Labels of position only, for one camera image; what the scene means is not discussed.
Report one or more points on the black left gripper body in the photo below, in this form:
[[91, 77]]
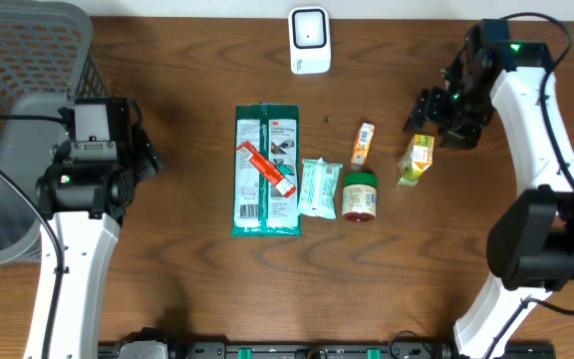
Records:
[[141, 163]]

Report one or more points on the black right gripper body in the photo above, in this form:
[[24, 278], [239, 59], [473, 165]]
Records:
[[461, 117]]

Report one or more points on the green yellow juice carton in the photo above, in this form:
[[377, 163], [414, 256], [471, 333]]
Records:
[[416, 160]]

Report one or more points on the small orange box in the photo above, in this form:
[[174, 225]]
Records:
[[362, 144]]

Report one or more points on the red sachet packet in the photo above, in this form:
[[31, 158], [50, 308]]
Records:
[[266, 169]]

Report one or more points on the white jar green lid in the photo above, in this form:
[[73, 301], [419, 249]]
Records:
[[359, 197]]

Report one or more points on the green 3M package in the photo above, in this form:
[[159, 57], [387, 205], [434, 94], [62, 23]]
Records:
[[261, 207]]

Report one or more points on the mint green wipes pack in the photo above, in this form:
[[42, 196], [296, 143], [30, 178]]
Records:
[[318, 188]]

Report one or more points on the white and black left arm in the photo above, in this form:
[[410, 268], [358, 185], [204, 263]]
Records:
[[82, 205]]

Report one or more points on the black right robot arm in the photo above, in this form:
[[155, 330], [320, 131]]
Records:
[[530, 250]]

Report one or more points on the white barcode scanner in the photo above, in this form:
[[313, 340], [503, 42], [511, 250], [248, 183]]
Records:
[[309, 40]]

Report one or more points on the dark grey plastic mesh basket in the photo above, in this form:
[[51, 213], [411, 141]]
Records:
[[46, 63]]

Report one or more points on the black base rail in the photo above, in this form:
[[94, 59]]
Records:
[[219, 350]]

